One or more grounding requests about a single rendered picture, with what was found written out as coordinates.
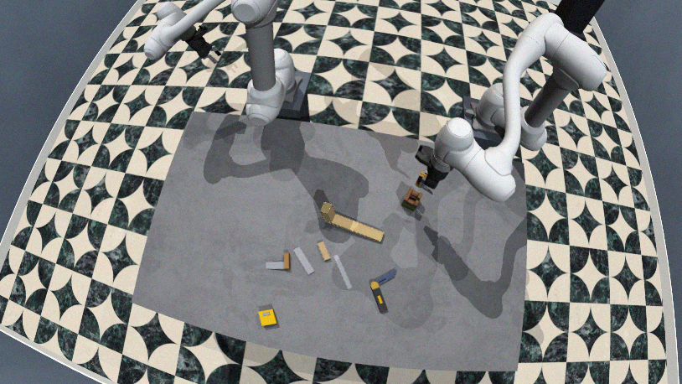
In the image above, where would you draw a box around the brown wooden slotted block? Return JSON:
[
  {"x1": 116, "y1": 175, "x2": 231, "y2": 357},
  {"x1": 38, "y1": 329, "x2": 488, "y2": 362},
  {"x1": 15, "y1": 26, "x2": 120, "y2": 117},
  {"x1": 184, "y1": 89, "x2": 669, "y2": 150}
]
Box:
[{"x1": 401, "y1": 188, "x2": 423, "y2": 211}]

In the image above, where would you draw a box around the light wooden block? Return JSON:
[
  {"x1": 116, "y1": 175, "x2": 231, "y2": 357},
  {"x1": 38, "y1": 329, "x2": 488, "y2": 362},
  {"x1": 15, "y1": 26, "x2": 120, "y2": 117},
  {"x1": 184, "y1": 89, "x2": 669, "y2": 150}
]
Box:
[{"x1": 318, "y1": 241, "x2": 330, "y2": 261}]

